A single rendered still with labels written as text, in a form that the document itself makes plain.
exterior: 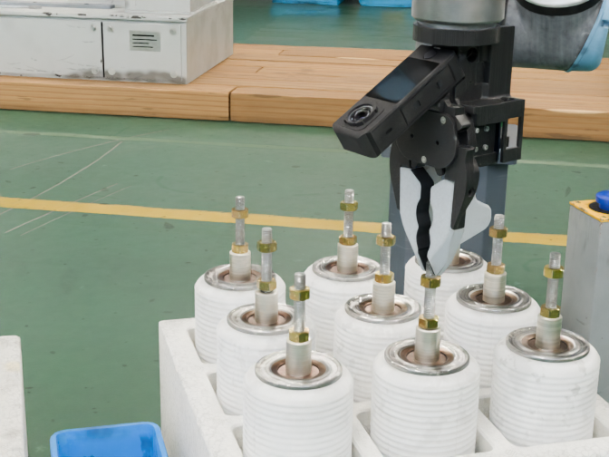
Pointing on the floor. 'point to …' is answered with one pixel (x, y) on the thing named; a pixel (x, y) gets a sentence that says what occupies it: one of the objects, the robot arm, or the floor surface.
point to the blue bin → (110, 442)
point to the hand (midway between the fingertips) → (426, 259)
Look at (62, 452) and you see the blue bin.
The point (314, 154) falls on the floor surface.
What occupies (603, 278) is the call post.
